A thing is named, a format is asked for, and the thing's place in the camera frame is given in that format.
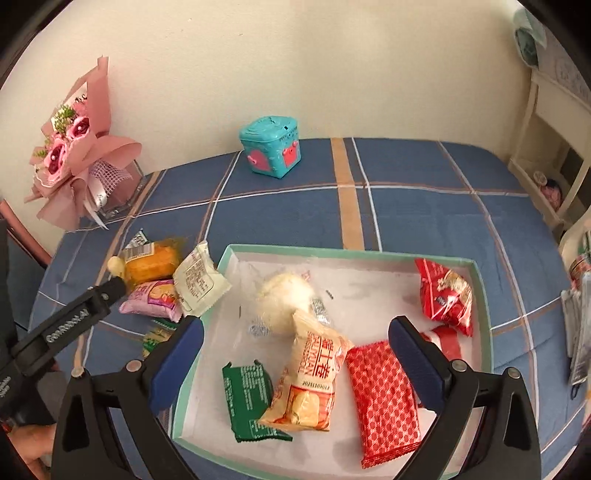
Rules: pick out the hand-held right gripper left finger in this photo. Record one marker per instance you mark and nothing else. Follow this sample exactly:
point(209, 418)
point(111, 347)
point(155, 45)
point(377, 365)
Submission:
point(178, 364)

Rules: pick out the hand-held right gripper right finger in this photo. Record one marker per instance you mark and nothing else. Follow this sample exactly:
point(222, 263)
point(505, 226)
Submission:
point(415, 364)

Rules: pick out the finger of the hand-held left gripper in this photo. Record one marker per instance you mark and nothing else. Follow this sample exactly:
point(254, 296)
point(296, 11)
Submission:
point(111, 290)

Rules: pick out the small cream jelly cup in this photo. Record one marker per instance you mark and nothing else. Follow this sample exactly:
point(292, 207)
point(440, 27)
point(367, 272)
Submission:
point(115, 266)

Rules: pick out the green cow print packet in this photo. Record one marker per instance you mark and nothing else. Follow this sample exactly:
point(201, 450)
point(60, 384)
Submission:
point(157, 334)

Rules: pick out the dark red packet white label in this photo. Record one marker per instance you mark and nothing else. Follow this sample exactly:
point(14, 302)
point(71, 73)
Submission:
point(448, 341)

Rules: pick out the pink snack packet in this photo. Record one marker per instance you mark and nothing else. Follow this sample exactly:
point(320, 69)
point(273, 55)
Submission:
point(152, 297)

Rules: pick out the orange cake packet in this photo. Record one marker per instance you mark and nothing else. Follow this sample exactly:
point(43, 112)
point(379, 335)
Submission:
point(147, 263)

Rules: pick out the red patterned long packet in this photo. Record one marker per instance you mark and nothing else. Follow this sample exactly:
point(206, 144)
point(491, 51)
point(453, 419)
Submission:
point(383, 406)

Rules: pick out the red cartoon print snack packet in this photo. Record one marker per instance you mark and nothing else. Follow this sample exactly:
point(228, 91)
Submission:
point(445, 295)

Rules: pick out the dark green snack packet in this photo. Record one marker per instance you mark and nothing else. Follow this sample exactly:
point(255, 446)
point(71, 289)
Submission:
point(247, 397)

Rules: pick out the white shallow box teal rim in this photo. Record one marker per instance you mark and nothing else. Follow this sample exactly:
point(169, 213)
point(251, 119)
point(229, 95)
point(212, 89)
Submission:
point(369, 300)

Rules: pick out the beige orange snack packet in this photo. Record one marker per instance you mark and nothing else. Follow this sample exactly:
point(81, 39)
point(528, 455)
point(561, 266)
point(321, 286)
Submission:
point(304, 378)

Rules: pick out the clear packet with white bun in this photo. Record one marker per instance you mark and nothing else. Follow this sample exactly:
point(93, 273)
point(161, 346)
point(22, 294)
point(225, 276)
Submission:
point(281, 295)

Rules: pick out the person's left hand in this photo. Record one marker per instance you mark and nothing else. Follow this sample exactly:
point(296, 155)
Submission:
point(37, 443)

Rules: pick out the pink framed dark panel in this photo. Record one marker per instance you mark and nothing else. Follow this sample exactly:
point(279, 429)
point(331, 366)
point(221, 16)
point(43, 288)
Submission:
point(23, 286)

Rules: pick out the clear glass vase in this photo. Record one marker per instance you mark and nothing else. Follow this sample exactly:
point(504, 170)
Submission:
point(122, 194)

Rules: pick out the blue plaid tablecloth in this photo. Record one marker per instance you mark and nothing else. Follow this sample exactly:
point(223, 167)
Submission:
point(415, 217)

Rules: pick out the pink flower bouquet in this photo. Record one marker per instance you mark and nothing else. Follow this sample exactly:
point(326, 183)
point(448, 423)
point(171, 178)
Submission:
point(69, 138)

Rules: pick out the pile of plastic bags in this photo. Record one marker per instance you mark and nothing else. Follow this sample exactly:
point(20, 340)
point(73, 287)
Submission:
point(579, 323)

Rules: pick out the teal toy box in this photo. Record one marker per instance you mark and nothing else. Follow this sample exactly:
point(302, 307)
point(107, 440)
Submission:
point(270, 147)

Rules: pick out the small pink toy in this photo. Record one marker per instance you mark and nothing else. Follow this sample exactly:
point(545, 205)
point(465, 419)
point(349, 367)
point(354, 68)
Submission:
point(550, 189)

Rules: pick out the white shelf unit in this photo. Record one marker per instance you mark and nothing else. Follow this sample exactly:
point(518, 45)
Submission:
point(531, 138)

